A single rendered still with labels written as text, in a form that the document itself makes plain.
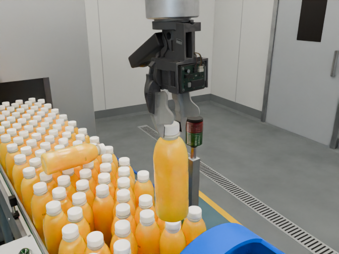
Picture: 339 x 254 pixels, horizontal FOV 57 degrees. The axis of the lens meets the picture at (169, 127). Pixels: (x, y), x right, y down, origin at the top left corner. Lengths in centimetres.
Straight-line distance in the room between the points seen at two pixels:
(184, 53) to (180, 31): 4
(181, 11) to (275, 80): 431
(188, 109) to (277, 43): 418
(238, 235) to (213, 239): 5
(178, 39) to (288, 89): 417
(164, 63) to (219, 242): 33
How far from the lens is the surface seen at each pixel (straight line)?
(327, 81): 429
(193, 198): 124
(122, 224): 83
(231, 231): 62
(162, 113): 56
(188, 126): 110
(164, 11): 51
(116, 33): 495
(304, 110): 453
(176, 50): 52
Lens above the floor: 161
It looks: 20 degrees down
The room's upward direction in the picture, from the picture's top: straight up
